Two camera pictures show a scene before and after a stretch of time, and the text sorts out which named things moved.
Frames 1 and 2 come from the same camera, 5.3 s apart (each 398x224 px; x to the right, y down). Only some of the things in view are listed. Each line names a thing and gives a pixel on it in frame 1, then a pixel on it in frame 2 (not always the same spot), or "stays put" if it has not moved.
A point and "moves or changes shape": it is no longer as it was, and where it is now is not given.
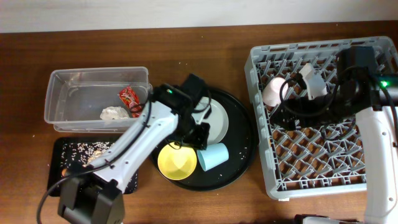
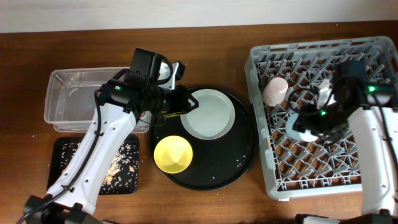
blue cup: (214, 155) -> (306, 136)
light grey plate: (209, 111) moves or changes shape
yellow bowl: (177, 163) moves or changes shape
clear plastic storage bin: (96, 99) stays put
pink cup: (272, 94) stays put
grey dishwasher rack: (308, 161) stays put
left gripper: (199, 140) -> (182, 105)
